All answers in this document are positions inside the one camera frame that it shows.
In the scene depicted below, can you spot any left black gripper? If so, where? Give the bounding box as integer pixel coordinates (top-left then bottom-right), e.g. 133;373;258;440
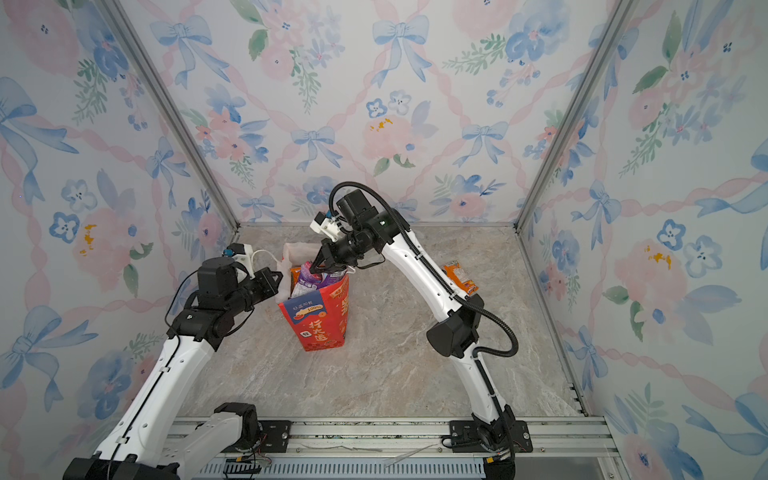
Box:
227;267;283;319

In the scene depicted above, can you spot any purple snack bag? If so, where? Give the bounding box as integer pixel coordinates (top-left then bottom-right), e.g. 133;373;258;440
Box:
292;261;346;297

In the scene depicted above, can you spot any red paper gift bag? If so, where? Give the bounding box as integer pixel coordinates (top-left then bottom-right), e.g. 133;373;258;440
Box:
275;243;350;352

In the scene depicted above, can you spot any orange snack bag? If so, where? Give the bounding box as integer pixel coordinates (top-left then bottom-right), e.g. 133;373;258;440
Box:
443;261;479;296
290;266;301;295

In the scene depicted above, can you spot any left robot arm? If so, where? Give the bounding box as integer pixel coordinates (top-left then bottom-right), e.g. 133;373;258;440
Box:
63;251;283;479

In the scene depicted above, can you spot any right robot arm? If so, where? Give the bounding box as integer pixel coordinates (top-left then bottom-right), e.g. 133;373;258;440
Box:
310;181;519;454

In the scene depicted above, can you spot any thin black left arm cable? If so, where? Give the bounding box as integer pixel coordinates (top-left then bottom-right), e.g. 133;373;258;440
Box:
163;269;202;328

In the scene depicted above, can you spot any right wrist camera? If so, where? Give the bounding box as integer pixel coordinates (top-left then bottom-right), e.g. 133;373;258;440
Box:
310;212;347;242

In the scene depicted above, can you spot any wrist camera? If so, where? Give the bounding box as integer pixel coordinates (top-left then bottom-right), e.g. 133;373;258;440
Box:
310;212;347;242
223;243;254;274

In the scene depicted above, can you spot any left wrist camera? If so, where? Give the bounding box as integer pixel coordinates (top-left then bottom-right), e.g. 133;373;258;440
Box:
223;243;254;274

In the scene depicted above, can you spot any black corrugated cable conduit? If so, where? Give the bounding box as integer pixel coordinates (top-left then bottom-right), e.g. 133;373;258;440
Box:
328;181;520;359

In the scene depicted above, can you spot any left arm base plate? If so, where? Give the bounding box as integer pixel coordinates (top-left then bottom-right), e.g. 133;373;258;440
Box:
236;420;293;453

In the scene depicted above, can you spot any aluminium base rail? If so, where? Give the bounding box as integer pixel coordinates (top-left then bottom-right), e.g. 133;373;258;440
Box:
196;417;629;479

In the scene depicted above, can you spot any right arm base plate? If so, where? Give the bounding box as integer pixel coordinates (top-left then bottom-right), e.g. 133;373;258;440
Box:
448;419;534;454

